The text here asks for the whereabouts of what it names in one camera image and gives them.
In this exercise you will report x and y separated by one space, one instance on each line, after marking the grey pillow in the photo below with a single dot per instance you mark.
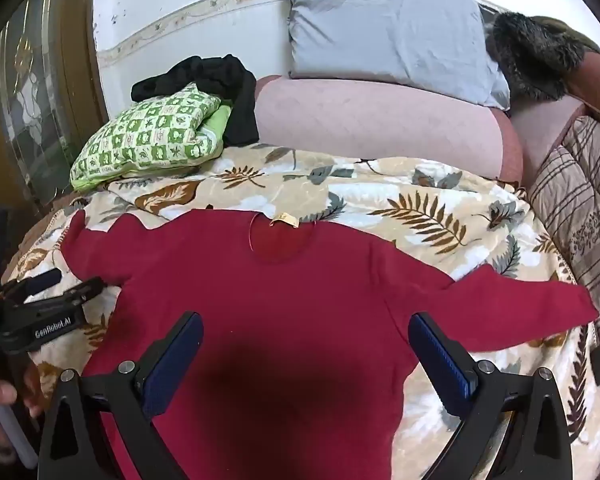
385 30

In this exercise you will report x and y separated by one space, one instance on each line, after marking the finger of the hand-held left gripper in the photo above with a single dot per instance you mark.
82 290
42 281

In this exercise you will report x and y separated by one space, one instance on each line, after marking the pink bolster cushion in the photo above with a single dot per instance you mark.
370 125

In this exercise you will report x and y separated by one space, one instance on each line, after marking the striped beige quilt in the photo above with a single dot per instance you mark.
575 200

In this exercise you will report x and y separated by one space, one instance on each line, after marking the fur trimmed coat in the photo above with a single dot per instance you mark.
535 55

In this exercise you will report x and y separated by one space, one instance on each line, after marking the green patterned pillow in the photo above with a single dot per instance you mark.
150 135

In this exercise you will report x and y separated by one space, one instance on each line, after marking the pink bed headboard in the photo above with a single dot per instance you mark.
545 125

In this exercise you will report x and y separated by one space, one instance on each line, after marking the wooden glass door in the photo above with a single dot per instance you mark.
35 95

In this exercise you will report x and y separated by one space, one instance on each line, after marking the leaf print blanket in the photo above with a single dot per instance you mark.
420 210

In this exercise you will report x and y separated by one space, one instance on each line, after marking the red sweater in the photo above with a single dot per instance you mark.
290 320

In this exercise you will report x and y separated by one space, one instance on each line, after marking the black cloth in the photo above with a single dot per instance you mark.
240 105

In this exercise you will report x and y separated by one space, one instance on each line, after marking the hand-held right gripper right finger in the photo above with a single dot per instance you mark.
437 360

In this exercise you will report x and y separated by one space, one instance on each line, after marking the white tube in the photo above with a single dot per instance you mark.
15 435

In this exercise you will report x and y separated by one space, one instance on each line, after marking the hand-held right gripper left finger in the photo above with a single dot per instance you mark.
176 357

